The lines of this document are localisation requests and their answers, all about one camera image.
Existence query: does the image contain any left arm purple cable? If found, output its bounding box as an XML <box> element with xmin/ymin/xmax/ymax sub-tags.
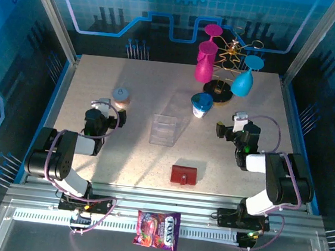
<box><xmin>38</xmin><ymin>94</ymin><xmax>128</xmax><ymax>240</ymax></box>

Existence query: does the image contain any blue wine glass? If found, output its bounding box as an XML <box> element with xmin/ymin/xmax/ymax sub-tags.
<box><xmin>229</xmin><ymin>54</ymin><xmax>266</xmax><ymax>100</ymax></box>

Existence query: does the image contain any small tin can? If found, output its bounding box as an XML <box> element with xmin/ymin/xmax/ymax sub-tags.
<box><xmin>111</xmin><ymin>86</ymin><xmax>132</xmax><ymax>110</ymax></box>

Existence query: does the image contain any gold wire glass rack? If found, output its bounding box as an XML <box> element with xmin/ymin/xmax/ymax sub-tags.
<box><xmin>201</xmin><ymin>23</ymin><xmax>267</xmax><ymax>111</ymax></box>

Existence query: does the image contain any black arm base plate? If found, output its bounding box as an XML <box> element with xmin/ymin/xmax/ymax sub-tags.
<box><xmin>215</xmin><ymin>207</ymin><xmax>272</xmax><ymax>233</ymax></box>
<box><xmin>57</xmin><ymin>190</ymin><xmax>116</xmax><ymax>216</ymax></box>

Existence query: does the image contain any aluminium front rail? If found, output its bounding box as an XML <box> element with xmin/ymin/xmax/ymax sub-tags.
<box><xmin>3</xmin><ymin>173</ymin><xmax>329</xmax><ymax>238</ymax></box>

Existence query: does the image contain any black controller board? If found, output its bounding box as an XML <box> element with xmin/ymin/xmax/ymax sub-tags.
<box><xmin>235</xmin><ymin>230</ymin><xmax>258</xmax><ymax>251</ymax></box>
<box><xmin>67</xmin><ymin>210</ymin><xmax>93</xmax><ymax>235</ymax></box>

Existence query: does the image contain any pink wine glass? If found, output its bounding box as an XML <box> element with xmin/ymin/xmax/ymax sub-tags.
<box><xmin>193</xmin><ymin>41</ymin><xmax>219</xmax><ymax>85</ymax></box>
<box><xmin>196</xmin><ymin>23</ymin><xmax>224</xmax><ymax>66</ymax></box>

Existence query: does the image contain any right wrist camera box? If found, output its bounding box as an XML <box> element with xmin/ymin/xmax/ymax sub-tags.
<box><xmin>232</xmin><ymin>110</ymin><xmax>250</xmax><ymax>126</ymax></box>

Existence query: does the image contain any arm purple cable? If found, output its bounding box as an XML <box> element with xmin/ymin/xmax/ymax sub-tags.
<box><xmin>38</xmin><ymin>94</ymin><xmax>128</xmax><ymax>240</ymax></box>
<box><xmin>232</xmin><ymin>113</ymin><xmax>311</xmax><ymax>251</ymax></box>

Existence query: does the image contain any yogurt cup blue lid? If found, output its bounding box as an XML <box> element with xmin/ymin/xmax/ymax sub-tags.
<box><xmin>189</xmin><ymin>91</ymin><xmax>215</xmax><ymax>120</ymax></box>

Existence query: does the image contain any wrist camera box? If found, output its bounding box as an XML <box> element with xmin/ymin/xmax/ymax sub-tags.
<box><xmin>232</xmin><ymin>110</ymin><xmax>250</xmax><ymax>126</ymax></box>
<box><xmin>89</xmin><ymin>96</ymin><xmax>113</xmax><ymax>119</ymax></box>

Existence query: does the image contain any aluminium side rail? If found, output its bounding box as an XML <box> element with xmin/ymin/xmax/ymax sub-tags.
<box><xmin>25</xmin><ymin>51</ymin><xmax>81</xmax><ymax>188</ymax></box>
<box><xmin>266</xmin><ymin>74</ymin><xmax>333</xmax><ymax>216</ymax></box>

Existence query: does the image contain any aluminium frame post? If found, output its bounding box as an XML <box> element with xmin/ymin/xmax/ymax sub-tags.
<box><xmin>15</xmin><ymin>0</ymin><xmax>85</xmax><ymax>64</ymax></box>
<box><xmin>283</xmin><ymin>0</ymin><xmax>335</xmax><ymax>88</ymax></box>

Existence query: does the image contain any white slotted cable duct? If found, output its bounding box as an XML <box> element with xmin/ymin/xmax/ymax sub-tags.
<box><xmin>12</xmin><ymin>207</ymin><xmax>240</xmax><ymax>245</ymax></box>

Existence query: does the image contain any purple candy bag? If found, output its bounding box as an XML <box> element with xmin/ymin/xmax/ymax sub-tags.
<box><xmin>132</xmin><ymin>208</ymin><xmax>182</xmax><ymax>251</ymax></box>

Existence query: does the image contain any red card holder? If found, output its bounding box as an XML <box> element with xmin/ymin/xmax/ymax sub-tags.
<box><xmin>169</xmin><ymin>164</ymin><xmax>199</xmax><ymax>187</ymax></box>

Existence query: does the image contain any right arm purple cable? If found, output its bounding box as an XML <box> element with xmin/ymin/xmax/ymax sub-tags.
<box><xmin>232</xmin><ymin>113</ymin><xmax>311</xmax><ymax>251</ymax></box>

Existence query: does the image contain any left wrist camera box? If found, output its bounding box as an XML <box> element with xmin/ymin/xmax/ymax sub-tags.
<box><xmin>89</xmin><ymin>96</ymin><xmax>113</xmax><ymax>119</ymax></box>

